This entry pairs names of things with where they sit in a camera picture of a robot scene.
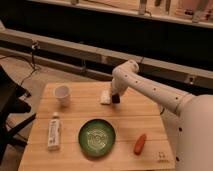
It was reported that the white tube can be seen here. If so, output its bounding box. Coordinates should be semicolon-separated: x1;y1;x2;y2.
47;112;60;151

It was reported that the black cable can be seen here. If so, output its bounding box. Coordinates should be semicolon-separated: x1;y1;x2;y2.
0;43;41;88

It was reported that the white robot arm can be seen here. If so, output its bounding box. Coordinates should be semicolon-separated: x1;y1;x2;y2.
111;60;213;171

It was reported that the green plate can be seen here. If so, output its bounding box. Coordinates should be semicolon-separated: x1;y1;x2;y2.
78;119;116;158

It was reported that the orange carrot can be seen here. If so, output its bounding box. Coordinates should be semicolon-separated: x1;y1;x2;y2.
134;134;147;155

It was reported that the black eraser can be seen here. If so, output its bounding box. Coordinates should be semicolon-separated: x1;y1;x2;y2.
112;94;120;104

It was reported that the black chair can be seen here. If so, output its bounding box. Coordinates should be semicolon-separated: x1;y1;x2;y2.
0;65;36;164

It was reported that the white paper cup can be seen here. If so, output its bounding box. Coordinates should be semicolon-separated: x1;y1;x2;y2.
53;85;70;107

